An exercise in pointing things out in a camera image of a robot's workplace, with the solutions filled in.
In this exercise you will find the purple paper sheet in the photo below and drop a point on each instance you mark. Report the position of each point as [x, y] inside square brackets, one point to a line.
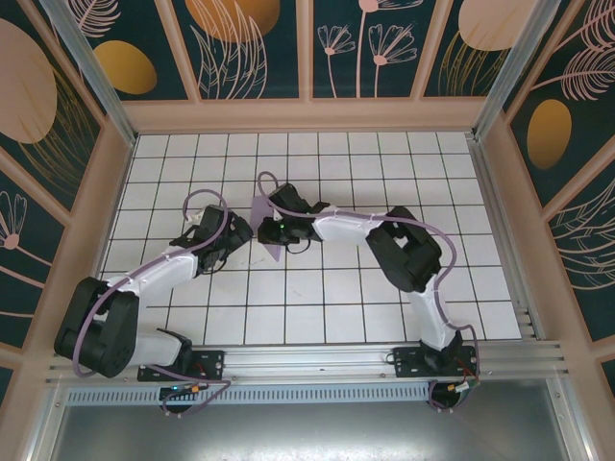
[259, 211]

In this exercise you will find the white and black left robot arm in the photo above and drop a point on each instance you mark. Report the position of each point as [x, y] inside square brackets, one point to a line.
[101, 331]

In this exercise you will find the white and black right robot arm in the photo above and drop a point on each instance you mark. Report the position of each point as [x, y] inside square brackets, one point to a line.
[408, 254]

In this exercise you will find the grey metal sheet panel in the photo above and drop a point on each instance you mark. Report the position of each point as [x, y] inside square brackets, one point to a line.
[307, 432]

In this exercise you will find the yellow power connector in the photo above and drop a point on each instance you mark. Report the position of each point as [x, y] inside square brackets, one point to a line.
[194, 387]
[451, 387]

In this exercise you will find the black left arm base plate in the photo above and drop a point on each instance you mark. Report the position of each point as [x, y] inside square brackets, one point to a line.
[211, 362]

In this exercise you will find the aluminium mounting rail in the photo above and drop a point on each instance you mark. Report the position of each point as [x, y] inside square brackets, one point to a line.
[307, 357]

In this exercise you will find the aluminium corner post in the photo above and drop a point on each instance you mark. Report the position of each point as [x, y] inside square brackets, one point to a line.
[504, 72]
[96, 81]

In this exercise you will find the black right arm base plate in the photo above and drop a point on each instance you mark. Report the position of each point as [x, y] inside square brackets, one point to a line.
[408, 362]

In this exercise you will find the aluminium side rail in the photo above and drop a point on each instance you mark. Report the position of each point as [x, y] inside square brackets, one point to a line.
[509, 249]

